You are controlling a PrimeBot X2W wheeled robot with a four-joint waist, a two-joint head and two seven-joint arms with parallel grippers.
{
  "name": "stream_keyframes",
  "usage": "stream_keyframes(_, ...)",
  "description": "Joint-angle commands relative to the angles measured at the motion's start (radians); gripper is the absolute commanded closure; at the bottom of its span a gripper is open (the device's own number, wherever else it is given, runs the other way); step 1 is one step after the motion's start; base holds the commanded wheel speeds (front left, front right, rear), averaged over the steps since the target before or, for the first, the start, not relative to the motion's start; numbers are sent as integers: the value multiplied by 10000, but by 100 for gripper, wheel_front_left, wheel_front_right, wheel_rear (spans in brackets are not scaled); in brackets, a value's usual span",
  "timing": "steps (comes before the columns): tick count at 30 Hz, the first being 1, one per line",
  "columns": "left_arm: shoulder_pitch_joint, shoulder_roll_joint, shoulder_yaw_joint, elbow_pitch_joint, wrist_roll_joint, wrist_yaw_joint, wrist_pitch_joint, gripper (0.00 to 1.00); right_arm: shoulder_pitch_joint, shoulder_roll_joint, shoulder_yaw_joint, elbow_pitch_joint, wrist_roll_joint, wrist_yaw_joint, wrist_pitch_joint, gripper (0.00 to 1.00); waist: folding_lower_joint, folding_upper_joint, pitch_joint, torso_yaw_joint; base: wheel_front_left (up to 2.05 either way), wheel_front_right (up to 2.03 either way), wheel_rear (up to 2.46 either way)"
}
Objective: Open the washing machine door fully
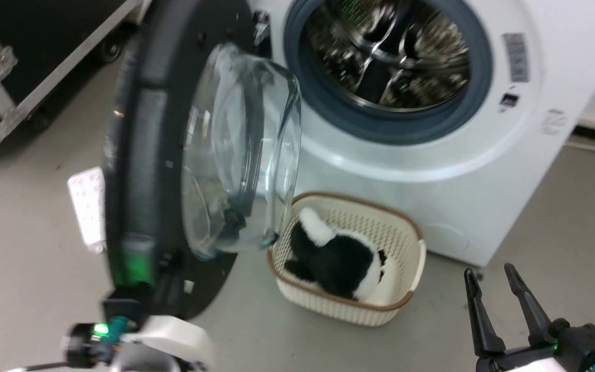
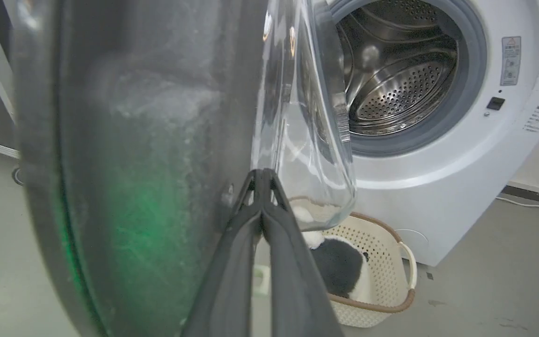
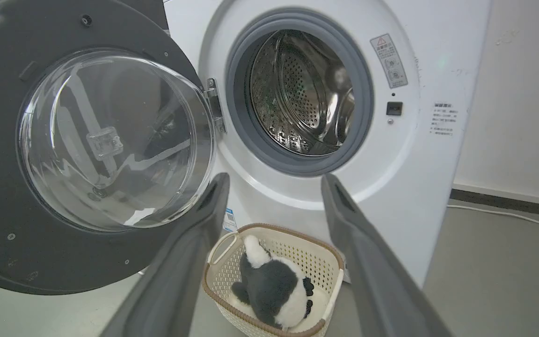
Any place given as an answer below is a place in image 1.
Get black washing machine door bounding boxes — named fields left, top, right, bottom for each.
left=100, top=0, right=303, bottom=321

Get grey label sticker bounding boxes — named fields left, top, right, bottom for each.
left=503, top=32, right=530, bottom=84

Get steel washing machine drum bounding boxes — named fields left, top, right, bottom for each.
left=305, top=0, right=471, bottom=110

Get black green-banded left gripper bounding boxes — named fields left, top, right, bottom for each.
left=102, top=232, right=161, bottom=336

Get white front-load washing machine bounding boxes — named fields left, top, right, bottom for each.
left=248, top=0, right=595, bottom=268

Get black flight case aluminium edges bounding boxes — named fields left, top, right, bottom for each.
left=0, top=0, right=153, bottom=156

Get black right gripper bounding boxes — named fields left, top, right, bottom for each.
left=464, top=263, right=595, bottom=372

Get black and white plush toy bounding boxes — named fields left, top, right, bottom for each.
left=283, top=207, right=388, bottom=302

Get cream plastic laundry basket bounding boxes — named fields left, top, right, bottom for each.
left=267, top=192, right=427, bottom=328

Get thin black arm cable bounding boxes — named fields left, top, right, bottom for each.
left=4, top=362, right=71, bottom=372

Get grey-blue rubber door gasket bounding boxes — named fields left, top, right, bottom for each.
left=283, top=0, right=494, bottom=146

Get black caster wheel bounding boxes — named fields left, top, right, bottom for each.
left=28, top=111, right=53, bottom=134
left=100, top=37, right=125, bottom=64

